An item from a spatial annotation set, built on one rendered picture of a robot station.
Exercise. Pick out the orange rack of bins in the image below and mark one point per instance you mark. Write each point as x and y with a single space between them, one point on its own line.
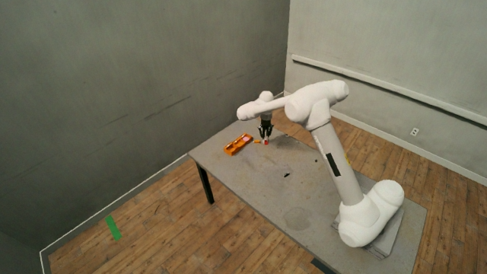
233 147

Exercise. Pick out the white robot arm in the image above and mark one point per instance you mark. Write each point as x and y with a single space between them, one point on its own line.
361 220

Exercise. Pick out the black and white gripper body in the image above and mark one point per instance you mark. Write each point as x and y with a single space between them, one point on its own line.
265 123

